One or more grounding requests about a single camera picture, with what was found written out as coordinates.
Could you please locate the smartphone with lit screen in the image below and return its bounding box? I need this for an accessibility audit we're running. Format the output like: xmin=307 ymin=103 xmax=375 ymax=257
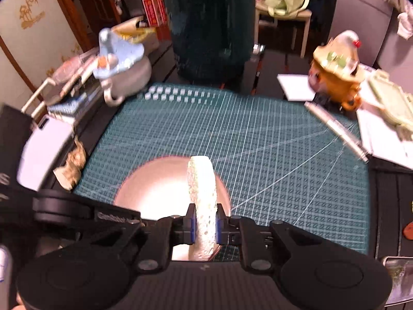
xmin=382 ymin=256 xmax=413 ymax=306

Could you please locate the red box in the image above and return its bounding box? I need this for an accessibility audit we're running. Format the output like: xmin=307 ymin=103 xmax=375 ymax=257
xmin=142 ymin=0 xmax=167 ymax=27

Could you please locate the green cutting mat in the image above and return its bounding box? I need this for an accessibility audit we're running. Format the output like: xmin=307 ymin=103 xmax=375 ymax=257
xmin=75 ymin=83 xmax=370 ymax=253

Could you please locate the person left hand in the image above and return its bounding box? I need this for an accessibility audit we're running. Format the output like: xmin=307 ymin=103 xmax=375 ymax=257
xmin=1 ymin=243 xmax=25 ymax=309

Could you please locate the orange pig teapot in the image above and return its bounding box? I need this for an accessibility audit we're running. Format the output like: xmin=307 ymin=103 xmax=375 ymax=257
xmin=308 ymin=30 xmax=365 ymax=111

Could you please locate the white bowl red rim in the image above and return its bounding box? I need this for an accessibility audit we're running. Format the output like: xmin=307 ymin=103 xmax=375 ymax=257
xmin=114 ymin=156 xmax=231 ymax=261

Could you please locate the white card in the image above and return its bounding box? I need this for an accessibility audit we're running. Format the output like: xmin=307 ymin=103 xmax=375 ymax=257
xmin=277 ymin=74 xmax=315 ymax=102

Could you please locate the white pen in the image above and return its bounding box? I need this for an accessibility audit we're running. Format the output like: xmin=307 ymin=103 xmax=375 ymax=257
xmin=304 ymin=102 xmax=369 ymax=163

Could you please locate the white paper stack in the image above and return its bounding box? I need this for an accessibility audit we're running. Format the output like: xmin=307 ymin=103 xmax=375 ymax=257
xmin=356 ymin=69 xmax=412 ymax=169

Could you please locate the beige oval sponge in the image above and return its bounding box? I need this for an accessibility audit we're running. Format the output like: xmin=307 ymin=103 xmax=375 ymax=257
xmin=187 ymin=155 xmax=217 ymax=261

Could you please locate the white crumpled cloth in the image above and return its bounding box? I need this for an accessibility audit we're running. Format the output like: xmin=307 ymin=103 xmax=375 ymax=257
xmin=397 ymin=12 xmax=413 ymax=40

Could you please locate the pale green container lid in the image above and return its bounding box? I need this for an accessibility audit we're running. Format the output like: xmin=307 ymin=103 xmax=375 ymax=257
xmin=364 ymin=69 xmax=412 ymax=141

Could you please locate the leaf shaped coaster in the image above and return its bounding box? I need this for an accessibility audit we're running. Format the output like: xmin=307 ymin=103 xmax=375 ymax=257
xmin=402 ymin=222 xmax=413 ymax=241

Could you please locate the blue hat white teapot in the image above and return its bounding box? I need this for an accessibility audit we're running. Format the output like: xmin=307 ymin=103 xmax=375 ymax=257
xmin=93 ymin=28 xmax=152 ymax=107

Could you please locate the crumpled brown paper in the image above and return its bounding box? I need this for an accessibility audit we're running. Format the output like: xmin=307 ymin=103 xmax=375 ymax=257
xmin=53 ymin=137 xmax=86 ymax=191

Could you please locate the wooden stool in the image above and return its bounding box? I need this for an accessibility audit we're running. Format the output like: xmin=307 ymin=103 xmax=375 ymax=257
xmin=253 ymin=3 xmax=312 ymax=58

